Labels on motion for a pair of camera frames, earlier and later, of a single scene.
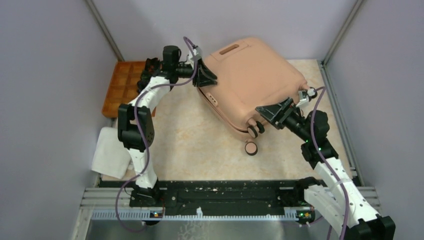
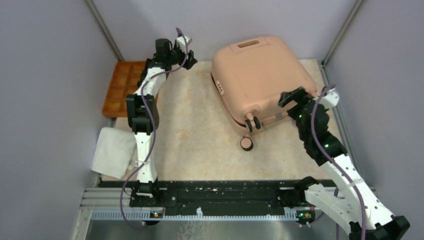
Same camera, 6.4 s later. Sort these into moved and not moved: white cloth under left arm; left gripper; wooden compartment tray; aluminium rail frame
Moved: left gripper
Not moved: white cloth under left arm; aluminium rail frame; wooden compartment tray
